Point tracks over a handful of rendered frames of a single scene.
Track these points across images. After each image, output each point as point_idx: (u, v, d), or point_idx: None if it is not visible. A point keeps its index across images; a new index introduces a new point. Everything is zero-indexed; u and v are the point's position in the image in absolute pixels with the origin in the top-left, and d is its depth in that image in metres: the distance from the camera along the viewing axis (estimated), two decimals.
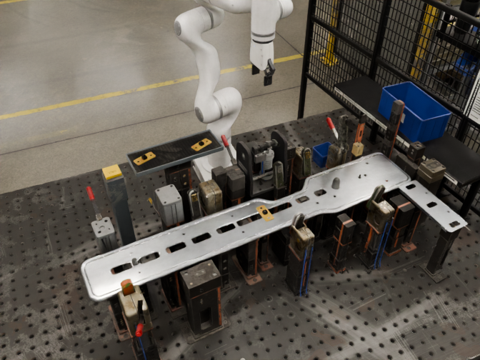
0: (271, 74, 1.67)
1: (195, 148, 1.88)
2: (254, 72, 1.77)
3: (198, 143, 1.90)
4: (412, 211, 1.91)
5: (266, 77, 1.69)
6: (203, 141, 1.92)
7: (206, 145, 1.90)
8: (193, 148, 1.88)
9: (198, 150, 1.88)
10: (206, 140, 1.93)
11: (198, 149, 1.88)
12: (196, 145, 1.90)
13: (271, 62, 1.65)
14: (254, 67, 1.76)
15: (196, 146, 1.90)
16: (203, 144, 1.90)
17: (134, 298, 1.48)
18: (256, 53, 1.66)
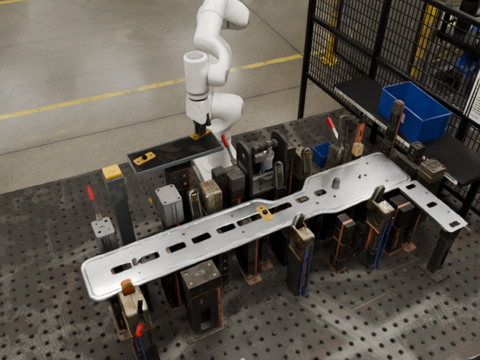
0: (205, 125, 1.81)
1: (194, 138, 1.85)
2: (197, 130, 1.86)
3: (198, 132, 1.86)
4: (412, 211, 1.91)
5: (201, 128, 1.83)
6: None
7: (205, 133, 1.87)
8: (192, 137, 1.85)
9: (197, 138, 1.84)
10: (205, 128, 1.89)
11: (197, 138, 1.84)
12: (194, 134, 1.86)
13: (208, 118, 1.78)
14: (197, 126, 1.85)
15: (195, 135, 1.86)
16: (202, 133, 1.86)
17: (134, 298, 1.48)
18: (194, 110, 1.77)
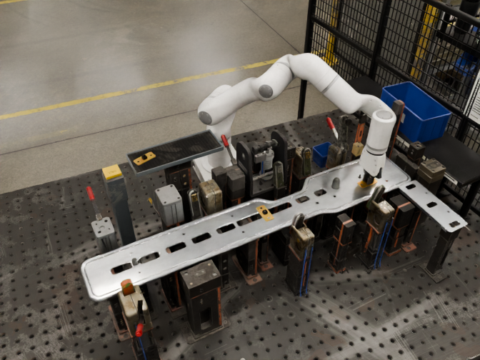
0: (375, 176, 1.90)
1: (361, 186, 1.94)
2: (365, 178, 1.96)
3: (365, 181, 1.95)
4: (412, 211, 1.91)
5: (370, 178, 1.92)
6: None
7: (372, 183, 1.95)
8: (359, 185, 1.95)
9: (363, 187, 1.94)
10: None
11: (363, 186, 1.94)
12: (361, 182, 1.96)
13: (381, 171, 1.86)
14: (366, 175, 1.94)
15: (362, 183, 1.95)
16: None
17: (134, 298, 1.48)
18: (369, 161, 1.86)
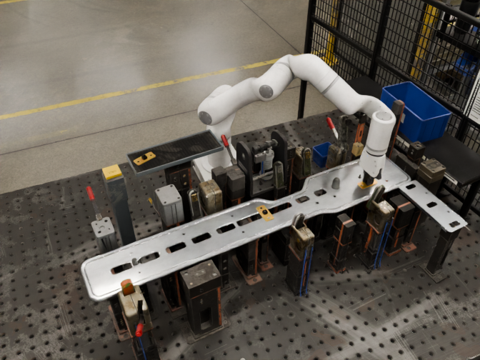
0: (374, 178, 1.90)
1: (361, 186, 1.95)
2: (365, 180, 1.96)
3: (365, 181, 1.96)
4: (412, 211, 1.91)
5: (370, 179, 1.93)
6: None
7: (372, 184, 1.96)
8: (359, 186, 1.95)
9: (363, 188, 1.94)
10: None
11: (363, 187, 1.94)
12: (361, 183, 1.96)
13: (381, 172, 1.87)
14: (366, 176, 1.95)
15: (362, 183, 1.96)
16: None
17: (134, 298, 1.48)
18: (368, 163, 1.87)
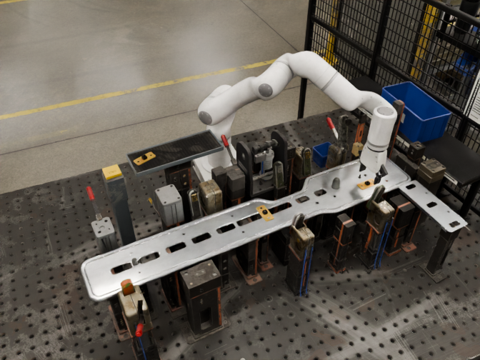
0: (383, 177, 1.86)
1: (361, 187, 1.95)
2: (361, 169, 1.96)
3: (365, 182, 1.96)
4: (412, 211, 1.91)
5: (377, 178, 1.88)
6: (369, 181, 1.98)
7: (372, 185, 1.96)
8: (359, 186, 1.95)
9: (363, 188, 1.94)
10: (372, 180, 1.98)
11: (363, 188, 1.94)
12: (361, 183, 1.97)
13: (384, 167, 1.84)
14: (362, 166, 1.95)
15: (362, 184, 1.96)
16: (368, 184, 1.96)
17: (134, 298, 1.48)
18: (370, 158, 1.85)
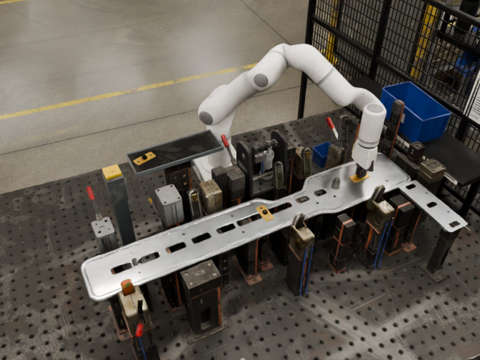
0: (367, 170, 1.93)
1: (353, 180, 1.98)
2: (358, 172, 1.99)
3: (357, 175, 1.99)
4: (412, 211, 1.91)
5: (363, 171, 1.95)
6: None
7: (364, 178, 1.99)
8: (351, 179, 1.98)
9: (356, 181, 1.97)
10: None
11: (356, 181, 1.98)
12: (353, 176, 2.00)
13: (373, 164, 1.90)
14: (358, 168, 1.98)
15: (354, 177, 1.99)
16: (361, 177, 1.99)
17: (134, 298, 1.48)
18: (361, 155, 1.90)
